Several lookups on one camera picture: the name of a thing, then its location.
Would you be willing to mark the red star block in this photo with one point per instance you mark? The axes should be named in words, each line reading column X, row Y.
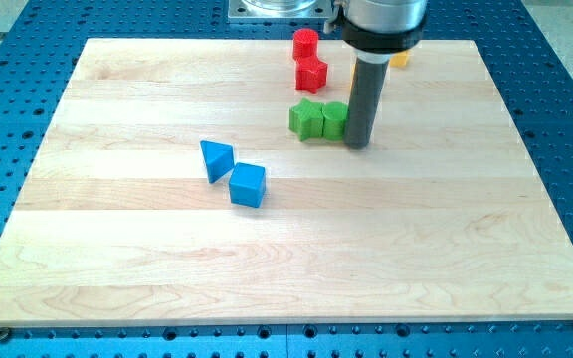
column 310, row 74

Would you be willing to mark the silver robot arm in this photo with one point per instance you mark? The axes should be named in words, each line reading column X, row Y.
column 378, row 29

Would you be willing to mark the blue triangle block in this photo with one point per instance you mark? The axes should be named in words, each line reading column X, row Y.
column 218, row 159

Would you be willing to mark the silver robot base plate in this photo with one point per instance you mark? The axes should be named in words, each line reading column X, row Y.
column 243, row 10

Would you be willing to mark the yellow block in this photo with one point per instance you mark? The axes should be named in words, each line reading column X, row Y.
column 400, row 60

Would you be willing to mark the wooden board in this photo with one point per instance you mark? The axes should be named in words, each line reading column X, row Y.
column 443, row 217

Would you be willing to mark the green star block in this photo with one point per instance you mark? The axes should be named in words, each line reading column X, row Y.
column 306, row 119

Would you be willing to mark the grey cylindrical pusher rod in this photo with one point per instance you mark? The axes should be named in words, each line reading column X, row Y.
column 367, row 84

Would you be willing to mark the green cylinder block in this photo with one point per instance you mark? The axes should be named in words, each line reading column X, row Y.
column 335, row 116

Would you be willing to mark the blue cube block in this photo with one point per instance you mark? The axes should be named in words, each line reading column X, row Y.
column 247, row 185

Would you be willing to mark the red cylinder block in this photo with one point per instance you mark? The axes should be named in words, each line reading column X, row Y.
column 304, row 43

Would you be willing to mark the blue perforated table plate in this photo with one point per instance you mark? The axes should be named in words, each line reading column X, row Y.
column 41, row 49

